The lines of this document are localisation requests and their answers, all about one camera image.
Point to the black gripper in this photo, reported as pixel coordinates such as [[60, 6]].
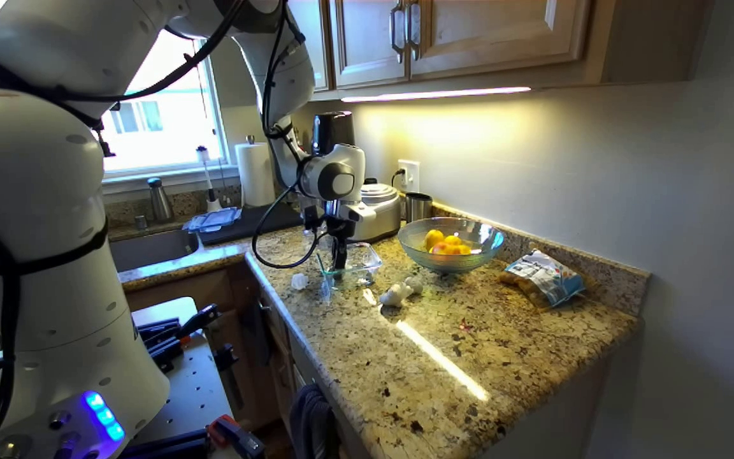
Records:
[[338, 221]]

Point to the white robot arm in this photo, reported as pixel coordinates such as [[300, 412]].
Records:
[[74, 376]]

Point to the square glass bowl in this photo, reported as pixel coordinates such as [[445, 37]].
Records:
[[361, 269]]

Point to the garlic skin piece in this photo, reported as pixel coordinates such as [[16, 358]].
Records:
[[300, 281]]

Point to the round glass fruit bowl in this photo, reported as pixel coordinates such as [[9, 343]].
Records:
[[484, 238]]

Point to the dark metal cup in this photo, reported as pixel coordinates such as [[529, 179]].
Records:
[[417, 204]]

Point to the black drying mat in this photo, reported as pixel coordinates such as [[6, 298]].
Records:
[[238, 223]]

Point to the yellow lemon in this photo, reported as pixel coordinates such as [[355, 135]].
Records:
[[431, 238]]

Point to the paper towel roll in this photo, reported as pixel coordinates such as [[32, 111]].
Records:
[[257, 173]]

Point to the orange fruit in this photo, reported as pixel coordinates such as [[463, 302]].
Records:
[[450, 247]]

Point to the dish brush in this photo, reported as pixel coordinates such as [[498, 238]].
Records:
[[212, 199]]

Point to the dark hanging towel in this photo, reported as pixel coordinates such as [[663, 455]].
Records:
[[313, 423]]

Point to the wooden upper cabinets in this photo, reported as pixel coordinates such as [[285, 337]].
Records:
[[406, 49]]

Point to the snack bag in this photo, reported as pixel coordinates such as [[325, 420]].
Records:
[[554, 281]]

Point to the white wall outlet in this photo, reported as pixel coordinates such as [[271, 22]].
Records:
[[411, 173]]

